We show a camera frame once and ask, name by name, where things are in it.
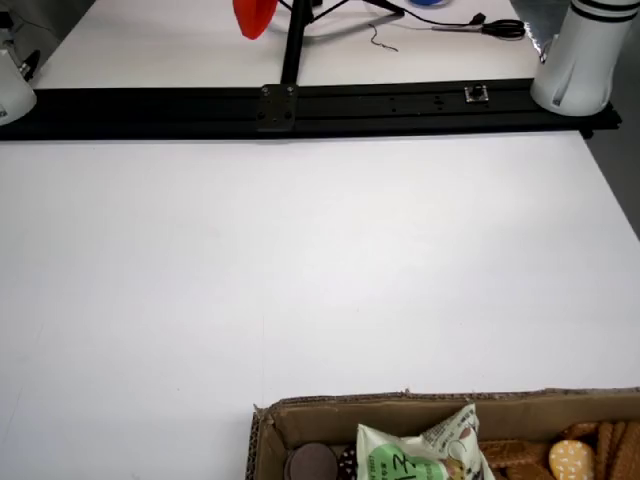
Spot orange dotted biscuit pack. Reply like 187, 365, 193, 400
548, 438, 597, 480

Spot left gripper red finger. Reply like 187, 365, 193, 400
232, 0, 279, 40

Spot green white snack pack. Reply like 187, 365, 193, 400
355, 402, 497, 480

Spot chocolate cookie pack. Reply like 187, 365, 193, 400
337, 446, 361, 480
283, 442, 341, 480

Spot black scissors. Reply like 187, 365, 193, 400
432, 18, 527, 40

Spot black aluminium rail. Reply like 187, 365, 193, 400
0, 77, 624, 142

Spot black tripod pole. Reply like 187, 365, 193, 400
277, 0, 406, 87

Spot black cable with plug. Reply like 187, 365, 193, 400
367, 0, 486, 27

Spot dark metal bracket plate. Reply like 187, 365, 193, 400
257, 83, 300, 132

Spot brown cardboard box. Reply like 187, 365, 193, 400
249, 385, 640, 480

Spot small black wire scrap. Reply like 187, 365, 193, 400
368, 23, 400, 53

